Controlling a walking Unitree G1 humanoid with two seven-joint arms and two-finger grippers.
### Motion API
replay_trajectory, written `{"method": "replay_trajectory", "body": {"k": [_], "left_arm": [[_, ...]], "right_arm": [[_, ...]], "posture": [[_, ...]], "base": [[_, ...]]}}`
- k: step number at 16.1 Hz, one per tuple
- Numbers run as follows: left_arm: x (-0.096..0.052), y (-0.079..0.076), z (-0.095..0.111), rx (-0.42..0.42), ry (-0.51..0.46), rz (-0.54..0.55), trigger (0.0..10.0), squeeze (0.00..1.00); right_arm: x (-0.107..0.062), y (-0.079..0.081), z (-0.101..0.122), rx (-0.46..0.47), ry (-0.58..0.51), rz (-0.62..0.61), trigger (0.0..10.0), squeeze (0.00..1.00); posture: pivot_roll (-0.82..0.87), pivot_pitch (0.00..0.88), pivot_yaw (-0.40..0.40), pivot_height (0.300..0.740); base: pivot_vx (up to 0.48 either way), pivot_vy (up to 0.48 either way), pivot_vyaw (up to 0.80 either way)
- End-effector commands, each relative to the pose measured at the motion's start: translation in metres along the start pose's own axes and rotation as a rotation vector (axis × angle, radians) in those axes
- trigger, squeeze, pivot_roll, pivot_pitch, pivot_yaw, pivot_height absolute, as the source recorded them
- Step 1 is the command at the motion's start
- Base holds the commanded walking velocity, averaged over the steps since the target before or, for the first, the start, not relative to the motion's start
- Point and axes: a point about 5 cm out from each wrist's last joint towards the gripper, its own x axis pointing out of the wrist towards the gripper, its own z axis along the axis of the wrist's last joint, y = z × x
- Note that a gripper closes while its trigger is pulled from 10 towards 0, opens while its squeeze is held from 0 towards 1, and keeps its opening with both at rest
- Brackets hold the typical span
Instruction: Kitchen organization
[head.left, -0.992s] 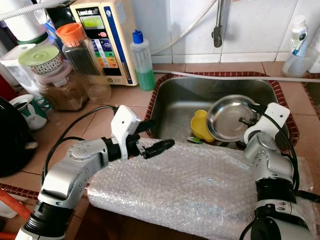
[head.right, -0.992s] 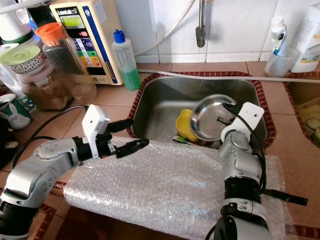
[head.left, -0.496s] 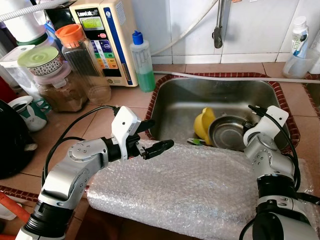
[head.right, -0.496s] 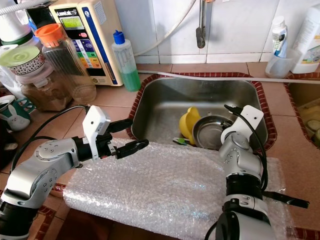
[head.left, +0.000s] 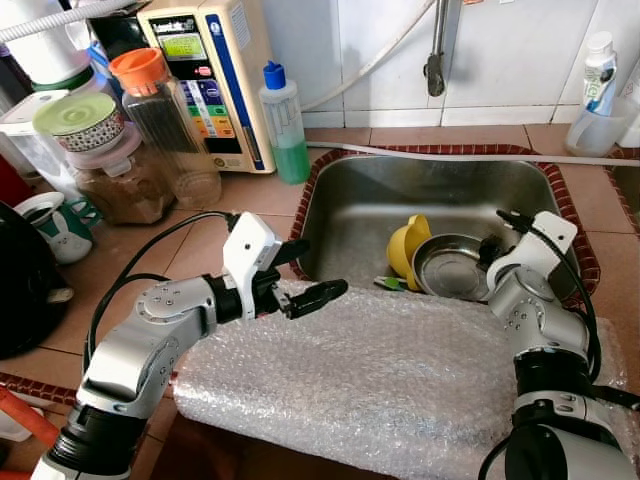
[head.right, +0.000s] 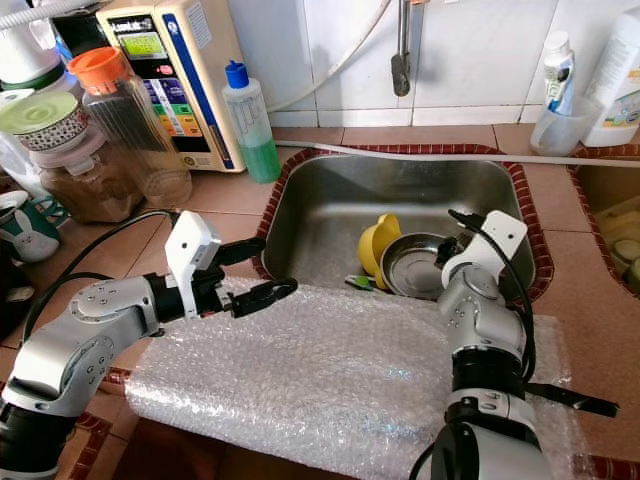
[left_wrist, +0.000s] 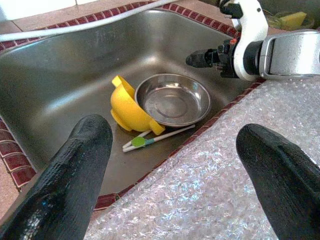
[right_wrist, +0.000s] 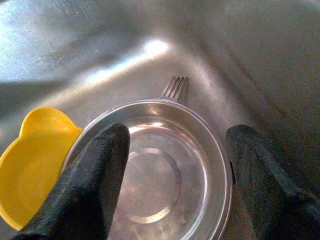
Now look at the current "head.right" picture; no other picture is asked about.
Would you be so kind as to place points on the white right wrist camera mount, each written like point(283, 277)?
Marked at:
point(495, 245)

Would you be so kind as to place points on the cream water purifier appliance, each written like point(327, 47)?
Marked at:
point(200, 90)

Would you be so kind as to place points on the white plastic bottle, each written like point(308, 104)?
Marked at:
point(618, 80)

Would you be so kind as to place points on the brown powder jar pink lid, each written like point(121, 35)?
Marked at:
point(85, 190)

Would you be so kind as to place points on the white rabbit mug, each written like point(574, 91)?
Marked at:
point(35, 232)

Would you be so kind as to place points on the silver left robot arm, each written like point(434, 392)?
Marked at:
point(80, 350)

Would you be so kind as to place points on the stainless steel bowl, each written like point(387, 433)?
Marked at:
point(415, 268)

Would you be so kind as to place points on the black tape strip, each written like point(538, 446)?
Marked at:
point(570, 400)

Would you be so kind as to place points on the metal faucet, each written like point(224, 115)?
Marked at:
point(402, 70)

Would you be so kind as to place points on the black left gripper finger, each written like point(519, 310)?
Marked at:
point(242, 251)
point(263, 296)

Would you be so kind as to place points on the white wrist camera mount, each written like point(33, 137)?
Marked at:
point(495, 245)
point(192, 250)

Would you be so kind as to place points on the stainless steel sink basin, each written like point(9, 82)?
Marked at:
point(595, 200)
point(410, 195)

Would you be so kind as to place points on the patterned tin green lid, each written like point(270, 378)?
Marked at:
point(45, 120)

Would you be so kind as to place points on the green dish soap bottle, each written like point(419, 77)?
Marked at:
point(255, 140)

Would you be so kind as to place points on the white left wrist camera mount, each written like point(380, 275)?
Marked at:
point(192, 250)

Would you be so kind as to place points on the white tube blue print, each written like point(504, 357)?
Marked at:
point(558, 70)

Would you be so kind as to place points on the glass jar orange lid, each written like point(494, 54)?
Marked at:
point(145, 130)

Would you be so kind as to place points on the clear plastic cup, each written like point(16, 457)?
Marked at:
point(560, 135)

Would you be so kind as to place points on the clear bubble wrap sheet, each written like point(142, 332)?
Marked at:
point(320, 380)

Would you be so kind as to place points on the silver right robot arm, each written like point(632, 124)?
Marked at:
point(485, 330)

